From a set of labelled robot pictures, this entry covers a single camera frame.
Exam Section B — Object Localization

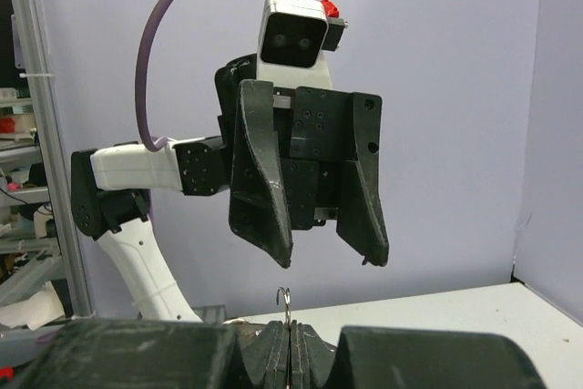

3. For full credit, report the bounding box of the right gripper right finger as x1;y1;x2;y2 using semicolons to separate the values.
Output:
290;322;546;388

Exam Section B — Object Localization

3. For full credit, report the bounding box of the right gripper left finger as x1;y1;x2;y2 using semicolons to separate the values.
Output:
15;319;289;388

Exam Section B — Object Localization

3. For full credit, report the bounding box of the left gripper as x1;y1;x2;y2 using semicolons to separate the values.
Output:
215;55;389;269

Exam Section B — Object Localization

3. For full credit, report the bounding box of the metal keyring disc with rings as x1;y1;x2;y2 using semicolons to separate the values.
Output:
276;287;292;330

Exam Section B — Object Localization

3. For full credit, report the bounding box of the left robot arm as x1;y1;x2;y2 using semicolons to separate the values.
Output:
71;55;389;322

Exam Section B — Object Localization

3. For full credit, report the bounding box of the metal shelf with clutter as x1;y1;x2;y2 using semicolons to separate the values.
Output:
0;0;95;331

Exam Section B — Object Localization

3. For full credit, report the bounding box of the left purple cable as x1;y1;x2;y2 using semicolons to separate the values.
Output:
135;0;311;153

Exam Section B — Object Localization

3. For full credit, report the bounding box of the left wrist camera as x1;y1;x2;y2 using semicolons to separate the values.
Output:
256;0;348;89

